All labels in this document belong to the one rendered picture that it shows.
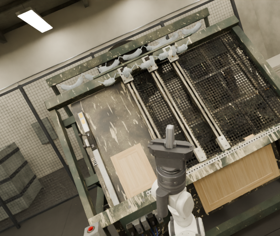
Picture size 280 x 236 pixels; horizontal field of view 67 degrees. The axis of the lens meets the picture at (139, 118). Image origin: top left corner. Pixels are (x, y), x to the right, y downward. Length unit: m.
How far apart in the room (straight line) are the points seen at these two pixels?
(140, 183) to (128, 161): 0.22
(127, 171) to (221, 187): 1.01
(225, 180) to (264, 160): 0.47
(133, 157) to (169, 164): 1.42
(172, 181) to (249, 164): 1.93
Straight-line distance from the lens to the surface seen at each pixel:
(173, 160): 0.60
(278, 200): 2.60
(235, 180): 2.50
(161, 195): 0.66
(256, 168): 2.58
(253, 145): 2.18
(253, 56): 2.55
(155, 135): 2.00
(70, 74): 2.76
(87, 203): 2.06
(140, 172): 2.01
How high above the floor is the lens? 1.89
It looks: 13 degrees down
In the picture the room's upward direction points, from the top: 25 degrees counter-clockwise
